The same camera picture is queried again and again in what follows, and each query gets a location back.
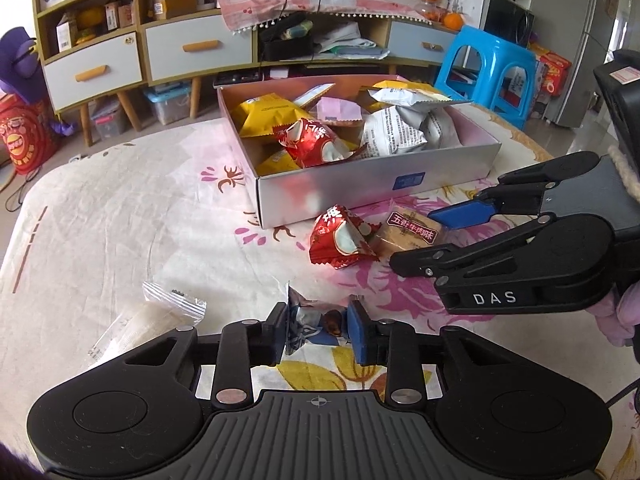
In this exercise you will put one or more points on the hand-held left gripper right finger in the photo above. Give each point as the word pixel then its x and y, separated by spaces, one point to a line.
pixel 357 334

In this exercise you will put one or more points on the white cream edged snack packet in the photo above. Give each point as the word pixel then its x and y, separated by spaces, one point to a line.
pixel 410 96

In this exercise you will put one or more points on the wooden cabinet with drawers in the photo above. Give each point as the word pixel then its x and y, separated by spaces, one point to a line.
pixel 142 30

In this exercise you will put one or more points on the red orange snack cartons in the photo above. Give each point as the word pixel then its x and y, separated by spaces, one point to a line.
pixel 550 70

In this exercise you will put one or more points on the brown snack packet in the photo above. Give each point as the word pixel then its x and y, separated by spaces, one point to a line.
pixel 405 232

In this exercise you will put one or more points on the orange round object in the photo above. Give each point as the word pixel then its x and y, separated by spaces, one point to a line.
pixel 90 18

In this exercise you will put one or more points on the blue silver foil snack packet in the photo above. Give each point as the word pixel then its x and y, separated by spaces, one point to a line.
pixel 312 325

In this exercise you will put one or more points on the pale blue cabinet drawer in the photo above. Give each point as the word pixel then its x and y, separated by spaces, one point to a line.
pixel 200 47
pixel 422 42
pixel 92 72

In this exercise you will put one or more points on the red snack packet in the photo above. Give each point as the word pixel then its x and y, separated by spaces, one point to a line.
pixel 340 237
pixel 315 142

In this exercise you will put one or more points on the pink cardboard box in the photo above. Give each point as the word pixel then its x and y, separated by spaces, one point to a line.
pixel 350 195

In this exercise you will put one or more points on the red printed bag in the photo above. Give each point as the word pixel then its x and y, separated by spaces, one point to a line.
pixel 25 135

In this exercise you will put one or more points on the blue plastic stool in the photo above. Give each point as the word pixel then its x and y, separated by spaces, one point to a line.
pixel 492 42

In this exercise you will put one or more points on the black bag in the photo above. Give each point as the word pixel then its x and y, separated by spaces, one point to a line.
pixel 287 42

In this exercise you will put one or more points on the white upright carton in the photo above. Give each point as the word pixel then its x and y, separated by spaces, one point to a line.
pixel 65 35

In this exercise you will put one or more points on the small brown cardboard boxes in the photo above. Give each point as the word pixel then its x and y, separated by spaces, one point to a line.
pixel 119 16

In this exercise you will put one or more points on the pink floral cloth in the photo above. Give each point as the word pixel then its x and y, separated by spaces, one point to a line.
pixel 340 2

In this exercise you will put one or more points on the purple plush toy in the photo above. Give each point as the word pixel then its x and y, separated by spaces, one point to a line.
pixel 17 60

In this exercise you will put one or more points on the brown cardboard box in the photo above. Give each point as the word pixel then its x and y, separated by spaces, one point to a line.
pixel 175 7

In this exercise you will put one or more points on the white printed snack packet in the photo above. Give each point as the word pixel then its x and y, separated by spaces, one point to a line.
pixel 395 132
pixel 442 127

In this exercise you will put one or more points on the pink snack packet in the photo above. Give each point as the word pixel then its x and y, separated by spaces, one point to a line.
pixel 340 110

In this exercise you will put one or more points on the glass fruit bowl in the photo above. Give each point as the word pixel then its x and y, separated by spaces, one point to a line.
pixel 430 11

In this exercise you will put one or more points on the pile of papers and cloth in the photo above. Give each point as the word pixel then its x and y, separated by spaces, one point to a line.
pixel 350 42

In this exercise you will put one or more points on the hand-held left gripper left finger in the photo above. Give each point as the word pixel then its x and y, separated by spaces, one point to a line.
pixel 274 336

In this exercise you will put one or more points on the silver refrigerator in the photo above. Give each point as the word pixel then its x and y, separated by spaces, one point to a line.
pixel 585 60

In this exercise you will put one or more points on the black lid storage bin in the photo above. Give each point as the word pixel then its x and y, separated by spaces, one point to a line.
pixel 235 78

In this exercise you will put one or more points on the yellow waffle snack packet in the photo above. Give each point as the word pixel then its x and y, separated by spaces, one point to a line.
pixel 270 115

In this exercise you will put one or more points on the black microwave oven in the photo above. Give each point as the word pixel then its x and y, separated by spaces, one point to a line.
pixel 507 20

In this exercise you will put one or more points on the clear storage bin blue lid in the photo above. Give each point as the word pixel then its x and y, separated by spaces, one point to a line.
pixel 170 105

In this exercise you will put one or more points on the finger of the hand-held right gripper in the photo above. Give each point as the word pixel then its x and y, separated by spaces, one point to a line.
pixel 460 214
pixel 450 255

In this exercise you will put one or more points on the clear plastic cracker packet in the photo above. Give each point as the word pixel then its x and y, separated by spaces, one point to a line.
pixel 150 320

